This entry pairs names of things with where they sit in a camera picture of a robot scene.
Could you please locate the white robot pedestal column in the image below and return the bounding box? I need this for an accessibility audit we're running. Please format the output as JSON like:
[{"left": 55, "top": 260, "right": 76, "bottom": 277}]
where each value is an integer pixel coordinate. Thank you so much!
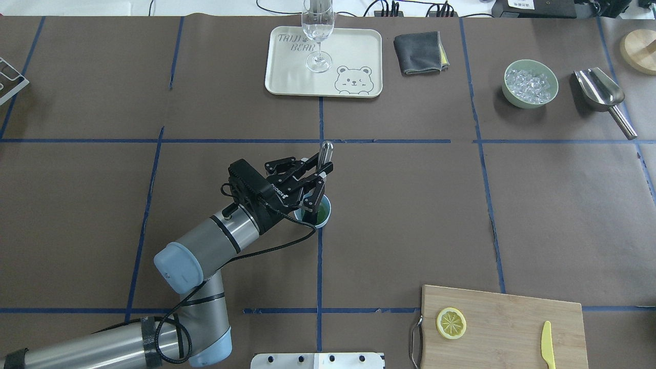
[{"left": 250, "top": 352, "right": 386, "bottom": 368}]

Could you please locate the green bowl of ice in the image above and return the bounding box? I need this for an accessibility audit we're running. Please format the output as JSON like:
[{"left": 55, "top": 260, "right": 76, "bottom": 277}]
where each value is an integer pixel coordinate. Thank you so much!
[{"left": 501, "top": 60, "right": 559, "bottom": 109}]

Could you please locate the yellow lemon slice on board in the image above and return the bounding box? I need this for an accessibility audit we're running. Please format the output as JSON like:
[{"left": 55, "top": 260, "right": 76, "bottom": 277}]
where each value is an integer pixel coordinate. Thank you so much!
[{"left": 436, "top": 307, "right": 467, "bottom": 340}]

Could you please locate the light blue plastic cup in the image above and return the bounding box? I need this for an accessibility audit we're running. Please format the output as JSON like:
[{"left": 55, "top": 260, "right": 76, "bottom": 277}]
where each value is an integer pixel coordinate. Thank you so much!
[{"left": 293, "top": 195, "right": 331, "bottom": 229}]

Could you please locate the grey folded cloth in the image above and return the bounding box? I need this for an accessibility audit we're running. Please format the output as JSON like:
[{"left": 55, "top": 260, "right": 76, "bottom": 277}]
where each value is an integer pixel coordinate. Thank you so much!
[{"left": 393, "top": 31, "right": 450, "bottom": 75}]

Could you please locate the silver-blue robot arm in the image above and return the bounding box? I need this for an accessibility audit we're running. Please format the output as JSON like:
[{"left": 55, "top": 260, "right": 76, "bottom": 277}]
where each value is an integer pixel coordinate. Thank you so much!
[{"left": 2, "top": 154, "right": 334, "bottom": 368}]

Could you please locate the wooden cup tree stand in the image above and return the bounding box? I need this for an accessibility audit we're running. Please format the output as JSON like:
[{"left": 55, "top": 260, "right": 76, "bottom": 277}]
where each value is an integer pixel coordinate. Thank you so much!
[{"left": 620, "top": 29, "right": 655, "bottom": 76}]

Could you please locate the cream bear serving tray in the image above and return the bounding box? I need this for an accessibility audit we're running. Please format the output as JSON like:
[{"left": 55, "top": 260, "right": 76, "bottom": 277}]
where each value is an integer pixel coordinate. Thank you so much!
[{"left": 264, "top": 26, "right": 383, "bottom": 98}]

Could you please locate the white wire cup rack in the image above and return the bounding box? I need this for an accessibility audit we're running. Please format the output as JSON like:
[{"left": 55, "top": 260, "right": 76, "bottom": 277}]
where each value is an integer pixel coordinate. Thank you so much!
[{"left": 0, "top": 57, "right": 30, "bottom": 105}]

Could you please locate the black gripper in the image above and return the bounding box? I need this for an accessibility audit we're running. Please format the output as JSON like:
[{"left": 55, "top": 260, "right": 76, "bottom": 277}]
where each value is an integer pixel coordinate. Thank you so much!
[{"left": 228, "top": 156, "right": 333, "bottom": 235}]

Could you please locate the steel ice scoop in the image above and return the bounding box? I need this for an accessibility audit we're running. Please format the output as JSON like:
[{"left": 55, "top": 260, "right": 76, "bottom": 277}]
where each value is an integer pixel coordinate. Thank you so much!
[{"left": 573, "top": 67, "right": 638, "bottom": 140}]

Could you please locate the yellow plastic knife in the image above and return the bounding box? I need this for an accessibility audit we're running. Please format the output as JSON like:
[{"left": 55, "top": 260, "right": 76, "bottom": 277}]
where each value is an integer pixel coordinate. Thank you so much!
[{"left": 540, "top": 320, "right": 556, "bottom": 369}]

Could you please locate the steel muddler with black tip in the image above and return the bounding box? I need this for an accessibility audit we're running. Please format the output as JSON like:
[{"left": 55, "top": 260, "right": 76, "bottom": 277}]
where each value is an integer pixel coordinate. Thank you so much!
[{"left": 316, "top": 140, "right": 334, "bottom": 173}]

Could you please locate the bamboo cutting board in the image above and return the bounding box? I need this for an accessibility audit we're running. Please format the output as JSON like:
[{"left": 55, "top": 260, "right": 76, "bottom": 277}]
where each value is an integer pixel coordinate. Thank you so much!
[{"left": 415, "top": 284, "right": 588, "bottom": 368}]

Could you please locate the clear wine glass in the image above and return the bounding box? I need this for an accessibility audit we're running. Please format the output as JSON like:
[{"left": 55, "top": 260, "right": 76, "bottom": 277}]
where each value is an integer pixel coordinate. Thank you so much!
[{"left": 301, "top": 1, "right": 335, "bottom": 73}]

